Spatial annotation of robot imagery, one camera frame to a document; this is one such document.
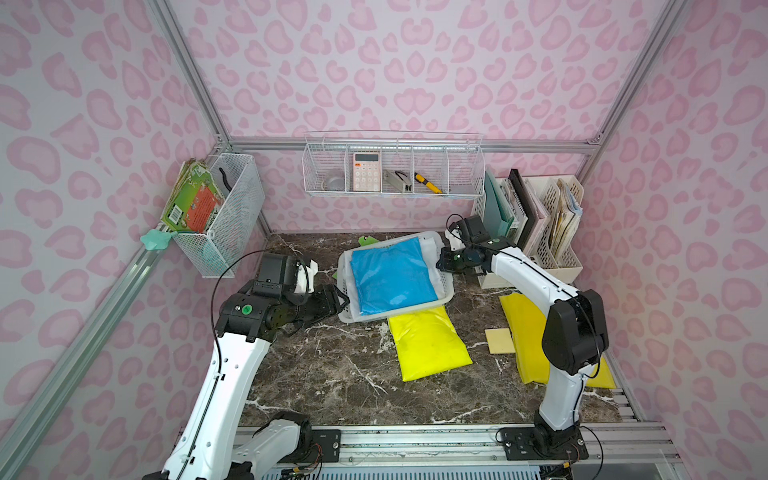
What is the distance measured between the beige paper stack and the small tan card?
34 cm

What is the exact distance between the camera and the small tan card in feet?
2.96

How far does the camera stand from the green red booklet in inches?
26.7

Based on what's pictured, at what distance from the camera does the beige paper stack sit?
0.92m
